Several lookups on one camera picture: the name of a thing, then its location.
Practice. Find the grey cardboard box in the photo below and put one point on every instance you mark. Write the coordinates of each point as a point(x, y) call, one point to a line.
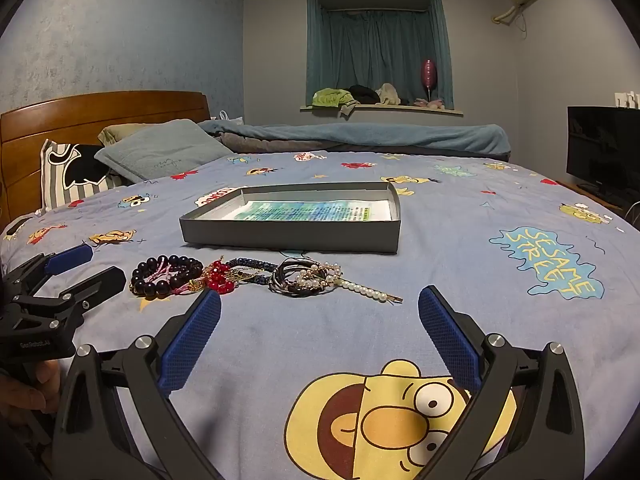
point(290, 237)

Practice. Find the beige cloth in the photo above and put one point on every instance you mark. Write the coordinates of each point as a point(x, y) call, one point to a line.
point(387, 94)

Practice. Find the grey quilt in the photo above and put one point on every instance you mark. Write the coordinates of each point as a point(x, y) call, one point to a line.
point(235, 142)

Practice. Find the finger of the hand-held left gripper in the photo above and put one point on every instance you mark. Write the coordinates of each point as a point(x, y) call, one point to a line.
point(70, 258)
point(100, 282)

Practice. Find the person's left hand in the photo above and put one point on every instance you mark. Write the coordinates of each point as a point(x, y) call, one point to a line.
point(30, 390)

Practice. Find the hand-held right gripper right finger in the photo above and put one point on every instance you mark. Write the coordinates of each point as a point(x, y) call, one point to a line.
point(447, 340)

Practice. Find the olive pillow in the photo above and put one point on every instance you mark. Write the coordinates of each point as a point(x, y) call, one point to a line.
point(112, 134)

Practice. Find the air conditioner pipe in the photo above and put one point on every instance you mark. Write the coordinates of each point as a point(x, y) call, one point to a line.
point(510, 12)

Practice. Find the blue blanket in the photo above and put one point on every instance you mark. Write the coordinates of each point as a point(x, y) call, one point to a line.
point(350, 135)

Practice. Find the teal curtain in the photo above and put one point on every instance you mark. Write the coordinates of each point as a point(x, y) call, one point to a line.
point(370, 45)

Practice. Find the black television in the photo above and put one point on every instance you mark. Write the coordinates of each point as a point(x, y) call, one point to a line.
point(600, 150)

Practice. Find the striped cartoon pillow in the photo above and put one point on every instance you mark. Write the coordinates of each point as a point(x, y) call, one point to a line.
point(55, 180)

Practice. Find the grey-blue pillow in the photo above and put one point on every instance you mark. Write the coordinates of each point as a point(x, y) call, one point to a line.
point(160, 155)

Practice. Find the wooden headboard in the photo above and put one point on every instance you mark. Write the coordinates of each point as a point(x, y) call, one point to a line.
point(100, 110)

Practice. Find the white plastic bag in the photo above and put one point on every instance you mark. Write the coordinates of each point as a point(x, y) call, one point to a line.
point(231, 117)

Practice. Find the pink plush item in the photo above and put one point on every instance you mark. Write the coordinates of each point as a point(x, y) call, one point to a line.
point(430, 104)

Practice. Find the printed paper sheet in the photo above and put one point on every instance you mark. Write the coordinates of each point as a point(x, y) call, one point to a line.
point(300, 210)

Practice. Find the cartoon printed bed sheet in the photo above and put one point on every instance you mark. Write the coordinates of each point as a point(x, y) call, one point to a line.
point(320, 340)

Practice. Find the pink balloon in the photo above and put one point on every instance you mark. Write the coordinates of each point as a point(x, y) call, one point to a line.
point(428, 72)

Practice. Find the wooden television stand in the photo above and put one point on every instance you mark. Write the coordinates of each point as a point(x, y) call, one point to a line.
point(590, 195)

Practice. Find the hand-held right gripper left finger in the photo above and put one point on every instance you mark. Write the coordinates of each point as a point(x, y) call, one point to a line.
point(192, 345)

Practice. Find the windowsill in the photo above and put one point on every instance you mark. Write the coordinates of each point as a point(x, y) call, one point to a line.
point(380, 109)

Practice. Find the white wall power strip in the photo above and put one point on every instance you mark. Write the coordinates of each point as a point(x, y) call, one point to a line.
point(627, 100)

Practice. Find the green cloth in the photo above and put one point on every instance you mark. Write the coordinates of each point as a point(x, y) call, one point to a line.
point(330, 97)

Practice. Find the black cloth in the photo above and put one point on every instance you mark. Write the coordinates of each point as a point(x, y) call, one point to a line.
point(362, 94)

